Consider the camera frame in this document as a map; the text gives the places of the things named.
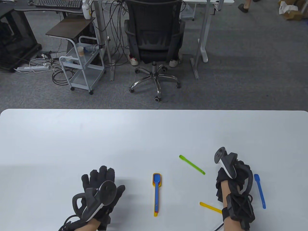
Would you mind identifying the person's left hand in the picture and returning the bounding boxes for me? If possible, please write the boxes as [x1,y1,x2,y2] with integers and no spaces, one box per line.
[77,166,126,229]

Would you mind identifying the person's right hand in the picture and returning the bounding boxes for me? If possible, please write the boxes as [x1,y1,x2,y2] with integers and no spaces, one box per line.
[215,152,252,204]

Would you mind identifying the small blue measuring spoon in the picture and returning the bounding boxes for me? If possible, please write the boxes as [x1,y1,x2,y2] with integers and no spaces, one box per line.
[254,174,266,209]

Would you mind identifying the green measuring spoon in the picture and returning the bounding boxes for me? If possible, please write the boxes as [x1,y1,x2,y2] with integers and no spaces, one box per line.
[179,155,205,175]

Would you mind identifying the small yellow measuring spoon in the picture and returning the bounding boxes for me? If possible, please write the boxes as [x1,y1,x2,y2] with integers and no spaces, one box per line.
[199,202,223,214]

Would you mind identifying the large blue measuring spoon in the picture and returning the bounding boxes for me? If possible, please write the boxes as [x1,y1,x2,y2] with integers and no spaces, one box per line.
[153,174,161,212]

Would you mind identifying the large yellow measuring spoon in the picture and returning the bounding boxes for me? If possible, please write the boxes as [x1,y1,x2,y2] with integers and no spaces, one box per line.
[152,173,161,217]

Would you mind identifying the person's left forearm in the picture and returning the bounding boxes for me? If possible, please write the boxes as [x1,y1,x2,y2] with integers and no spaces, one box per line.
[78,220,101,231]

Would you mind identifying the person's right forearm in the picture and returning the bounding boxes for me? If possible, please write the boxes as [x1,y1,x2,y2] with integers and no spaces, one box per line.
[221,180,241,231]

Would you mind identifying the black and white hand controller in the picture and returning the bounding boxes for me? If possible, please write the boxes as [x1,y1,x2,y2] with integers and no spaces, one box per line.
[214,147,253,194]
[72,180,117,221]

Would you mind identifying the grey metal utility cart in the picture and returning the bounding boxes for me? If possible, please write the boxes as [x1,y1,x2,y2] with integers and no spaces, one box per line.
[59,36,106,95]

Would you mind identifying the blue grey tool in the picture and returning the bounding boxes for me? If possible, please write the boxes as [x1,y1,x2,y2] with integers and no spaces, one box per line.
[83,44,105,53]

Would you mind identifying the white power strip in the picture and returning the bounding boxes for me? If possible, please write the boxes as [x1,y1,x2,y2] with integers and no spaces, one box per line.
[14,65,50,73]

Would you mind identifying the brown side table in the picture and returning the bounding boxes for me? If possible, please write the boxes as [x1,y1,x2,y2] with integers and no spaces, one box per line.
[45,17,96,40]

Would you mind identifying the black mesh office chair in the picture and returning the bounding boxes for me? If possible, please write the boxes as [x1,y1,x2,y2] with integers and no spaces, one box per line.
[124,0,186,102]

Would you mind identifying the cardboard box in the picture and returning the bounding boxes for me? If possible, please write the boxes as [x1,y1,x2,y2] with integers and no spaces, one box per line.
[279,0,308,21]

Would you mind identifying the white storage box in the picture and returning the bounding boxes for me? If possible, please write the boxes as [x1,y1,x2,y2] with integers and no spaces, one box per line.
[180,4,195,21]

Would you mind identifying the white plastic bottle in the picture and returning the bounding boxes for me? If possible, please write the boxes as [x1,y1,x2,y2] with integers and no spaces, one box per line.
[81,0,92,19]

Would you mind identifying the black cabinet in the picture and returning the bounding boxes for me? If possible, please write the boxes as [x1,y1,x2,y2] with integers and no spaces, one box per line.
[0,7,42,72]

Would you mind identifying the white paper bag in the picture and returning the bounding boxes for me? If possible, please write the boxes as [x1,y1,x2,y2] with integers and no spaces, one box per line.
[279,1,299,15]

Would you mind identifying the black keyboard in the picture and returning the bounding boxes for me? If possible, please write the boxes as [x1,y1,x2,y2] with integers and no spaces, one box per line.
[36,0,83,10]

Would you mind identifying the black desk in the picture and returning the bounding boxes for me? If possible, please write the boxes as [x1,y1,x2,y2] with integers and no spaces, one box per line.
[0,0,91,18]

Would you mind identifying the black wrist camera strap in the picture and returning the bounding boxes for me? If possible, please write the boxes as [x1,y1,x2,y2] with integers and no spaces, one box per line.
[58,215,82,231]
[222,194,255,230]

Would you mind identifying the black coiled cable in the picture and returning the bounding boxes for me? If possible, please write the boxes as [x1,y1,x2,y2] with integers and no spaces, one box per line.
[52,64,72,86]

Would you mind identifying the white floor cables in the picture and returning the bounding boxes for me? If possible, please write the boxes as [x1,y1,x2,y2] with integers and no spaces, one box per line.
[28,57,63,74]

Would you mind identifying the white metal frame desk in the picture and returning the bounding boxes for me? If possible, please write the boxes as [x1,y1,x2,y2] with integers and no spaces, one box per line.
[93,0,235,81]

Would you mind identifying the black hanging cable bundle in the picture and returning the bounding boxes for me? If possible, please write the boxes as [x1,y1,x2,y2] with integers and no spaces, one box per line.
[106,0,131,66]

